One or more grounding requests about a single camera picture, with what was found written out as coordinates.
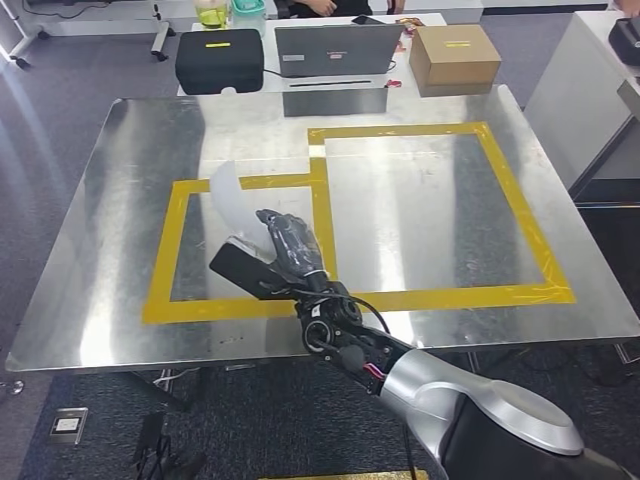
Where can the teal lidded container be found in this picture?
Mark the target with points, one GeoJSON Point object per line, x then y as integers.
{"type": "Point", "coordinates": [248, 16]}

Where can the white side cabinet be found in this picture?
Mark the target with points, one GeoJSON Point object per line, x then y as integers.
{"type": "Point", "coordinates": [575, 99]}

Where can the person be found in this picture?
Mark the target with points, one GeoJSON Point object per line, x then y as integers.
{"type": "Point", "coordinates": [320, 6]}

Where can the green drink cup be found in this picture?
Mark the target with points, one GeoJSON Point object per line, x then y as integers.
{"type": "Point", "coordinates": [210, 13]}

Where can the white rolling frame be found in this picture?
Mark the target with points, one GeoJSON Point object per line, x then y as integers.
{"type": "Point", "coordinates": [160, 40]}

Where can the black carrying case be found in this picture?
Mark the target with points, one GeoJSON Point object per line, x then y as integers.
{"type": "Point", "coordinates": [220, 63]}

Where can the black phone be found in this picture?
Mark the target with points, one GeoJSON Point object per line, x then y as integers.
{"type": "Point", "coordinates": [367, 20]}

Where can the round metal floor fitting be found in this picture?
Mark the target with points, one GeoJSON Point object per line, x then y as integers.
{"type": "Point", "coordinates": [16, 387]}

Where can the silver floor socket plate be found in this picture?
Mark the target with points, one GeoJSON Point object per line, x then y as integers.
{"type": "Point", "coordinates": [69, 425]}

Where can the white table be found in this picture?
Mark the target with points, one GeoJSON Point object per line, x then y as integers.
{"type": "Point", "coordinates": [300, 18]}

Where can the red snack wrapper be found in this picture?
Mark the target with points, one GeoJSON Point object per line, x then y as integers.
{"type": "Point", "coordinates": [407, 25]}

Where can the black equipment case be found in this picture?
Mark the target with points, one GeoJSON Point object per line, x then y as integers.
{"type": "Point", "coordinates": [627, 40]}

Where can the white plastic car part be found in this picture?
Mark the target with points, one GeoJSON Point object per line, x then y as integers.
{"type": "Point", "coordinates": [235, 205]}

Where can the grey laptop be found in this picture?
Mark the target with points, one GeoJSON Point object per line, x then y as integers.
{"type": "Point", "coordinates": [335, 50]}

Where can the brown cardboard box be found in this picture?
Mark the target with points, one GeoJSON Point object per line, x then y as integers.
{"type": "Point", "coordinates": [450, 56]}

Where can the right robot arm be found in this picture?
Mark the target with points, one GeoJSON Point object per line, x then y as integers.
{"type": "Point", "coordinates": [450, 397]}

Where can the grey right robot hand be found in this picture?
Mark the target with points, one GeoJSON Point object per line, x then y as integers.
{"type": "Point", "coordinates": [295, 245]}

